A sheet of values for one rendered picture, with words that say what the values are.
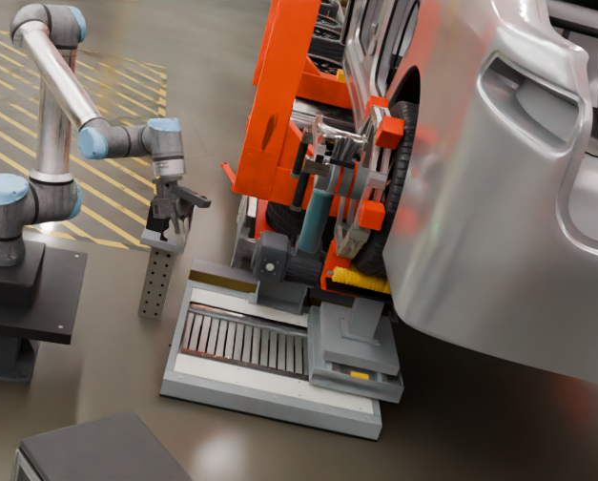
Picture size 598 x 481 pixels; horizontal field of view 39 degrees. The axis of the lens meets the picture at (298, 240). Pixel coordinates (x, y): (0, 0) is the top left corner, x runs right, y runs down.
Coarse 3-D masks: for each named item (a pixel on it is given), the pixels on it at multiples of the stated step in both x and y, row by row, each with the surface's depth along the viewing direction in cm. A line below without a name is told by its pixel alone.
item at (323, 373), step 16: (320, 336) 350; (320, 352) 339; (320, 368) 323; (336, 368) 324; (352, 368) 334; (400, 368) 339; (320, 384) 326; (336, 384) 326; (352, 384) 326; (368, 384) 326; (384, 384) 326; (400, 384) 332; (384, 400) 329
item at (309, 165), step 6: (306, 156) 297; (312, 156) 299; (306, 162) 295; (312, 162) 295; (324, 162) 296; (306, 168) 296; (312, 168) 296; (318, 168) 296; (324, 168) 296; (318, 174) 297; (324, 174) 297
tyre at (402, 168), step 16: (400, 112) 307; (416, 112) 301; (400, 144) 293; (400, 160) 289; (400, 176) 287; (400, 192) 287; (384, 208) 293; (384, 224) 291; (384, 240) 294; (368, 256) 303; (368, 272) 313; (384, 272) 309
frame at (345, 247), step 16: (384, 112) 314; (384, 160) 293; (368, 176) 290; (384, 176) 291; (368, 192) 292; (352, 208) 340; (336, 224) 337; (352, 224) 299; (336, 240) 329; (352, 240) 302; (352, 256) 316
